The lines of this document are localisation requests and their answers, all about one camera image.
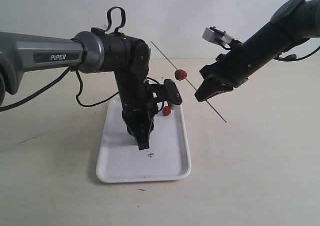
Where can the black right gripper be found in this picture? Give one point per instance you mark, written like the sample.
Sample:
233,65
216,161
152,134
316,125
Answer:
229,71

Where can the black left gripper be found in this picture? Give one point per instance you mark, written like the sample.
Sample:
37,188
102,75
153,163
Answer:
139,107

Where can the thin metal skewer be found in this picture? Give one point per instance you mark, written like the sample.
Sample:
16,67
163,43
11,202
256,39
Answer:
189,82

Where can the dark red date fruit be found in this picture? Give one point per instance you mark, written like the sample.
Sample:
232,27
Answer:
180,74

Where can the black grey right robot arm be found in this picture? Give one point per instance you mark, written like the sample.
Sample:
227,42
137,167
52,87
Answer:
294,23

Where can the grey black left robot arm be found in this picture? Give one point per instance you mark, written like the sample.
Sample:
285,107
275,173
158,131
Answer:
88,52

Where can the white rectangular plastic tray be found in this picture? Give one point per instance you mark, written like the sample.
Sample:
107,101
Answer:
120,161

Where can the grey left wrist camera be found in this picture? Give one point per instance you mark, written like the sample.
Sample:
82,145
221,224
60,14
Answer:
166,92

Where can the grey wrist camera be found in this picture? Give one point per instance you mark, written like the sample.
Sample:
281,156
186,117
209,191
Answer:
218,37
166,92

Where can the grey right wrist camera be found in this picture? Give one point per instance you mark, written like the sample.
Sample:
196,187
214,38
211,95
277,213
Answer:
218,37

